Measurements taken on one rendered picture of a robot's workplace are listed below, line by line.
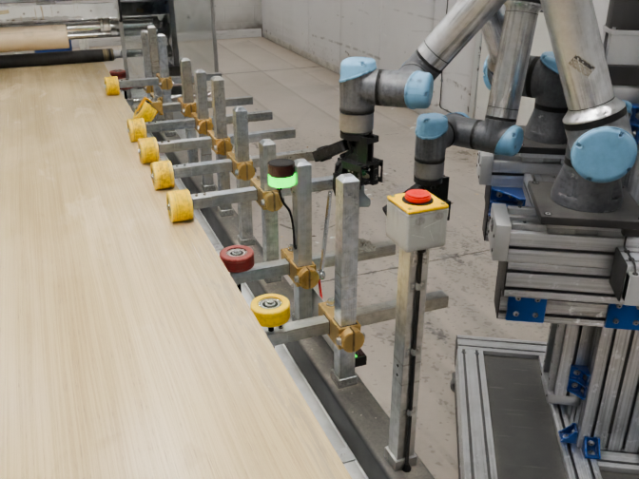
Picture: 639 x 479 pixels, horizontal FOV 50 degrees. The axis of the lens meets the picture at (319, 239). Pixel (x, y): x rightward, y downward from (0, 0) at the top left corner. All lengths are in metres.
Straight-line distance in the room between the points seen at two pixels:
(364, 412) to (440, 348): 1.50
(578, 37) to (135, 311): 0.99
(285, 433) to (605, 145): 0.79
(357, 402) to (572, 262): 0.58
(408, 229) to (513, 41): 0.78
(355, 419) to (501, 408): 0.95
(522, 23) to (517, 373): 1.23
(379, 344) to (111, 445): 1.92
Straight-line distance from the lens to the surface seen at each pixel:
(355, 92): 1.44
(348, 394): 1.48
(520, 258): 1.61
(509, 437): 2.19
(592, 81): 1.39
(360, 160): 1.48
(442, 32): 1.52
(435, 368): 2.78
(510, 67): 1.70
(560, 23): 1.37
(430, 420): 2.53
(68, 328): 1.40
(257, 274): 1.62
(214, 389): 1.18
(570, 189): 1.59
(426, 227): 1.04
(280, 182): 1.49
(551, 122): 2.03
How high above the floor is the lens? 1.61
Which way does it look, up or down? 25 degrees down
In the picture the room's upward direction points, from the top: straight up
